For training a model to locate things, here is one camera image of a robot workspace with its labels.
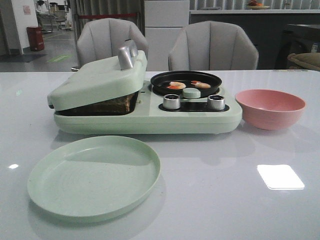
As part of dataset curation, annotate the bread slice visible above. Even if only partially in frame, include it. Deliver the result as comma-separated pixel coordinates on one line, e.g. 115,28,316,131
70,93,135,114

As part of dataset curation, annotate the green breakfast maker lid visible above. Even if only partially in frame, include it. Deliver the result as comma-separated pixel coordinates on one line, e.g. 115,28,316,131
47,39,148,111

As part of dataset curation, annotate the black washing machine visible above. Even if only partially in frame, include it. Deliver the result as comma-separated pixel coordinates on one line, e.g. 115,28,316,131
274,24,320,69

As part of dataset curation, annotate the fruit plate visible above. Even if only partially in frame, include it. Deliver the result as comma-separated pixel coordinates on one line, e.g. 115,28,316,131
246,0,270,10

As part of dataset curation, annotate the left pink shrimp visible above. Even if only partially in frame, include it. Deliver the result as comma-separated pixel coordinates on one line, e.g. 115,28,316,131
167,81,186,90

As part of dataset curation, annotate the left grey chair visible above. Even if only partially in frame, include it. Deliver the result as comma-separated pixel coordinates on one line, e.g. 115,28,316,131
76,18,149,68

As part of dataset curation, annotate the left silver control knob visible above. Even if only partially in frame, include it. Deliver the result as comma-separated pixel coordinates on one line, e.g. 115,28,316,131
162,94,181,110

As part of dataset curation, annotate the dark kitchen counter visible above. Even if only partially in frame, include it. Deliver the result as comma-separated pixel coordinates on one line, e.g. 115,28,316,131
189,9,320,70

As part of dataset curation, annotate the black round frying pan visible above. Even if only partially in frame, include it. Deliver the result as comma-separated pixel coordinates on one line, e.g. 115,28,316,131
150,70,222,98

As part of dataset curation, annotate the right grey chair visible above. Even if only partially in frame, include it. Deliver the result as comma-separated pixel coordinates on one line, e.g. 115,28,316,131
168,21,259,71

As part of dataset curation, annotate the grey curtain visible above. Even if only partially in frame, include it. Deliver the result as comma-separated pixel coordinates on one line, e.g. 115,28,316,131
68,0,145,39

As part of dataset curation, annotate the beige sofa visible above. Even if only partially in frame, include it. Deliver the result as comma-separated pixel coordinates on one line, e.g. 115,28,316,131
287,52,320,71

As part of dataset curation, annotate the pink shrimp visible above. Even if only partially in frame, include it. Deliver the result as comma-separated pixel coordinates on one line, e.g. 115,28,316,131
167,81,186,90
191,80,211,89

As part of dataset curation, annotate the white refrigerator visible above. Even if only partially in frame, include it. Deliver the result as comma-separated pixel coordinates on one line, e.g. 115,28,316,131
144,0,190,72

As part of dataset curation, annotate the pink bowl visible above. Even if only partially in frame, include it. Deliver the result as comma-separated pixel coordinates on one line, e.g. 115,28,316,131
235,89,306,130

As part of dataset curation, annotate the green breakfast maker base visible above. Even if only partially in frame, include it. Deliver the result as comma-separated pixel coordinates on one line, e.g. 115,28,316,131
53,77,243,135

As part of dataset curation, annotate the red bin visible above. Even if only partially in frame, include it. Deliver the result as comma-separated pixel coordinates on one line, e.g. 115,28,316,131
26,26,45,52

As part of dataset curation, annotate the right pink shrimp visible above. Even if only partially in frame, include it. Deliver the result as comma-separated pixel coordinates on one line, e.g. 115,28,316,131
191,80,211,89

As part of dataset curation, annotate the grey chair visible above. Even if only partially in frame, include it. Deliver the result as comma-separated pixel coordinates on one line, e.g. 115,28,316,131
168,21,259,71
76,18,149,68

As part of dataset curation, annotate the red barrier belt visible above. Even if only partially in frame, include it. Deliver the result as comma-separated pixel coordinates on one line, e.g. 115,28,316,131
77,12,138,20

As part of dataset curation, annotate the green round plate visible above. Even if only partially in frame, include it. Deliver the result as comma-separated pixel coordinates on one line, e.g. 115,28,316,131
27,135,161,223

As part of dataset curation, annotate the silver control knob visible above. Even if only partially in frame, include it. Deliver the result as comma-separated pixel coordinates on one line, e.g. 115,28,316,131
207,94,225,111
162,94,181,110

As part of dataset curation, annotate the right silver control knob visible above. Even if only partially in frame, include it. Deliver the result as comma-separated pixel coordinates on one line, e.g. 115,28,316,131
207,94,225,111

